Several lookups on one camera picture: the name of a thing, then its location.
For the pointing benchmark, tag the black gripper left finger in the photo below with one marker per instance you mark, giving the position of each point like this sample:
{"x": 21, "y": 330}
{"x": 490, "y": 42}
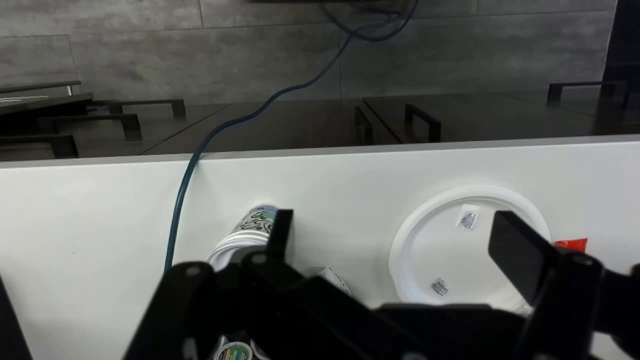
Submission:
{"x": 278, "y": 237}

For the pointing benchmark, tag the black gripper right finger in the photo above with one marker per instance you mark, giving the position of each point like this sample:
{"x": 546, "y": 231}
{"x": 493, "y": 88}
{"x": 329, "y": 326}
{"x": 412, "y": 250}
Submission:
{"x": 522, "y": 255}

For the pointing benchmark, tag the patterned paper cup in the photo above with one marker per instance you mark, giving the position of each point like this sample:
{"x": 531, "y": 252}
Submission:
{"x": 253, "y": 231}

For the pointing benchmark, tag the red sachet packet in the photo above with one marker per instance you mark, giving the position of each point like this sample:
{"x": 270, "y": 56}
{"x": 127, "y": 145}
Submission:
{"x": 573, "y": 244}

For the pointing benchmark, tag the white paper plate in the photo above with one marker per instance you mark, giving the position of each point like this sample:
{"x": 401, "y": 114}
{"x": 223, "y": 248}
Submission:
{"x": 441, "y": 250}

